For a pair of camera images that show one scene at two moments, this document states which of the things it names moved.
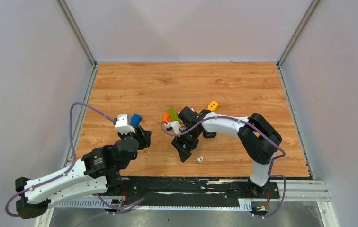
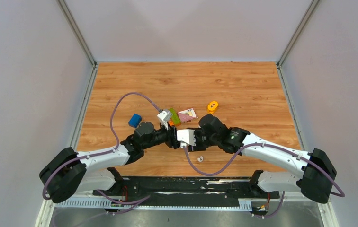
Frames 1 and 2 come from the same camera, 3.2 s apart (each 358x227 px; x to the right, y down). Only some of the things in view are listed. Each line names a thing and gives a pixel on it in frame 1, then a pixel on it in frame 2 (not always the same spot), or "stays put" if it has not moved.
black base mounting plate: x=197 y=187 stays put
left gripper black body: x=136 y=134 to x=165 y=137
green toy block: x=173 y=115 stays put
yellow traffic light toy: x=212 y=105 stays put
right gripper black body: x=191 y=134 to x=202 y=142
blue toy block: x=136 y=119 stays put
